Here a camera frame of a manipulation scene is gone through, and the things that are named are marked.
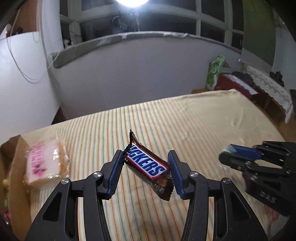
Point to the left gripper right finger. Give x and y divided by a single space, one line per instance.
234 219

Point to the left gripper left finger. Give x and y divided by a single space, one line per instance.
58 217

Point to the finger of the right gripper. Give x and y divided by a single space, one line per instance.
245 150
235 162

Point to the packaged cranberry toast bread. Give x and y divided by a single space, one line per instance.
47 163

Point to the Snickers bar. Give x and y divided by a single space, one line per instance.
149 167

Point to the light green candy packet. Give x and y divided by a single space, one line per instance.
230 149

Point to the yellow jelly cup green lid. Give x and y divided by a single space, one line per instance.
6 183

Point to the lace covered side table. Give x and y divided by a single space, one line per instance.
272 88

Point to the cardboard box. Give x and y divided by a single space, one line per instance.
15 201

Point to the black object on table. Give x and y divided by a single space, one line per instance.
277 77

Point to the red storage box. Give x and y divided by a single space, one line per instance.
229 81

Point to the green patterned bag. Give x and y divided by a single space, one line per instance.
213 72

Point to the white power strip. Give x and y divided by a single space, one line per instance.
67 43

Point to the ring light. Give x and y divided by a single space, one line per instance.
132 3

